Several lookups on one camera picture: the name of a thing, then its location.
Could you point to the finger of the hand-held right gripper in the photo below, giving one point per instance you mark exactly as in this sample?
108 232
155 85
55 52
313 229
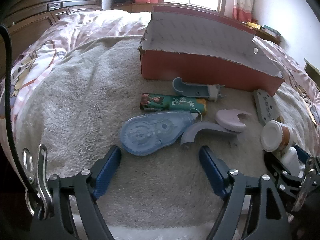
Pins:
272 163
303 153

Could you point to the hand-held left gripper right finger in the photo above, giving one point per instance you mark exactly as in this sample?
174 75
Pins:
210 167

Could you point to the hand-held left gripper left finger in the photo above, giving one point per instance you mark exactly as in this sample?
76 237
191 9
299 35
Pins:
107 170

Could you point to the white earbuds case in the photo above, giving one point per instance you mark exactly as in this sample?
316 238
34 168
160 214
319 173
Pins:
291 160

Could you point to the small jar with white lid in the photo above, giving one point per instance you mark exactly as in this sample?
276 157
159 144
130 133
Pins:
271 136

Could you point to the lavender curved plastic piece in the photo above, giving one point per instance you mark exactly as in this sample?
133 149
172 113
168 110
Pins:
197 130

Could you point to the blue correction tape dispenser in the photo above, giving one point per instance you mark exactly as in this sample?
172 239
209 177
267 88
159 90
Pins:
150 132

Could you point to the grey plate with holes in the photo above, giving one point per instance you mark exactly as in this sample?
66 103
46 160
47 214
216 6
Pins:
265 105

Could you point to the green printed lighter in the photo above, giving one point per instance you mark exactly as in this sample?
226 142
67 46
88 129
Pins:
170 103

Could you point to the light blue plastic holder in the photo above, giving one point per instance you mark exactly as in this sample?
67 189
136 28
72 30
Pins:
190 90

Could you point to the red cardboard box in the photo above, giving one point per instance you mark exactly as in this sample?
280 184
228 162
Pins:
200 67

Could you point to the pale pink plastic shell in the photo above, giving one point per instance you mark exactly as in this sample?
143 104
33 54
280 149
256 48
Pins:
230 120

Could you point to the metal spring clip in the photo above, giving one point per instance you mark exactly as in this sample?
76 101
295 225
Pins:
41 170

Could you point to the beige towel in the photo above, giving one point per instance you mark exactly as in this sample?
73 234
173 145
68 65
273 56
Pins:
75 105

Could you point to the yellow book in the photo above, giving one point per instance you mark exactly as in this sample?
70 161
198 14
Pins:
253 25

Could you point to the pink printed quilt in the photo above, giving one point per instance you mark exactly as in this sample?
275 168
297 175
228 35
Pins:
87 25

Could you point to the dark wooden headboard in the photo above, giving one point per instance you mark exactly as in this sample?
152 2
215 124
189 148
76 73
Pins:
30 15

